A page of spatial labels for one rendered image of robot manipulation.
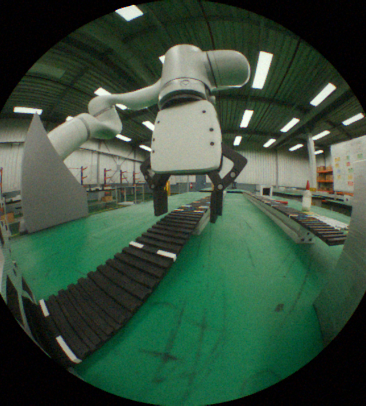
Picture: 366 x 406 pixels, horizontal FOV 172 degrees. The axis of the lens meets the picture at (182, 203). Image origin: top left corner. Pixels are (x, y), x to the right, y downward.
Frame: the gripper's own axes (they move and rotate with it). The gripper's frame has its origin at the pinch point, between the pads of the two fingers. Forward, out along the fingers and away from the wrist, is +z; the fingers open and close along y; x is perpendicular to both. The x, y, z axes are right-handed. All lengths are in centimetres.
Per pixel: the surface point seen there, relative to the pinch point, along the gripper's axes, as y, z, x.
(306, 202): -37.3, 0.5, -29.2
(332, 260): -20.8, 4.0, 4.8
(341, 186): -265, -24, -200
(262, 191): -30, -1, -75
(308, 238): -19.4, 3.3, -0.6
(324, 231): -17.7, 0.5, 4.2
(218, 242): -5.2, 4.0, 1.0
